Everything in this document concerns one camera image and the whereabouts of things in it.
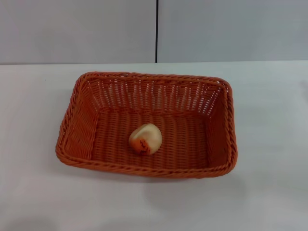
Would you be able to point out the round bun with orange centre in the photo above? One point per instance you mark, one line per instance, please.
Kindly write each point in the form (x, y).
(146, 139)

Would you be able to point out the orange woven plastic basket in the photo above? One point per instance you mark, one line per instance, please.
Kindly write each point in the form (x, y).
(180, 144)

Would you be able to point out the black vertical wall strip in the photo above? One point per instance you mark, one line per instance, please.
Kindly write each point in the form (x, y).
(157, 31)

